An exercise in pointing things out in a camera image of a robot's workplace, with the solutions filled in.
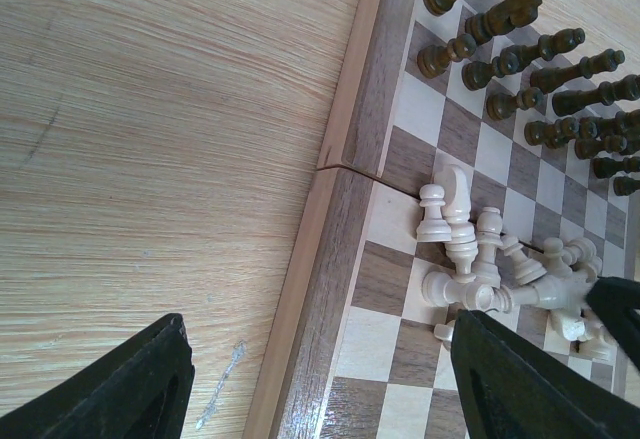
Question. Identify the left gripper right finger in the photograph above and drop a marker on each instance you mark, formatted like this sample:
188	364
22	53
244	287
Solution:
509	388

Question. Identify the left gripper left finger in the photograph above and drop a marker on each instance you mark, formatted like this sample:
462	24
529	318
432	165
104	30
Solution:
140	389

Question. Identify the white lying piece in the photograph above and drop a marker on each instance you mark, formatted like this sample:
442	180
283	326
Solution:
440	289

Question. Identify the white pawn beside bishop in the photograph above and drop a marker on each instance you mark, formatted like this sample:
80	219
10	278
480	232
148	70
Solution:
488	234

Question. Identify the white pawn near knight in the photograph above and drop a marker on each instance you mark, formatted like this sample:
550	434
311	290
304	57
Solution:
433	227

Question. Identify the dark pawn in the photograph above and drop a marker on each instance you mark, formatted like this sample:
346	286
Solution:
501	106
476	75
551	134
434	60

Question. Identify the dark queen piece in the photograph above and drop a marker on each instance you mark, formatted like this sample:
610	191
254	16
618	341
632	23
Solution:
550	79

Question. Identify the dark king piece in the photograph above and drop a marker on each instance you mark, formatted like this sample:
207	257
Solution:
568	102

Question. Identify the dark bishop piece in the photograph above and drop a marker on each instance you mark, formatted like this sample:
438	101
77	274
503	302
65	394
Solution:
547	47

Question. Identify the dark knight piece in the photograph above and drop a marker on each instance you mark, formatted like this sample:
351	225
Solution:
502	19

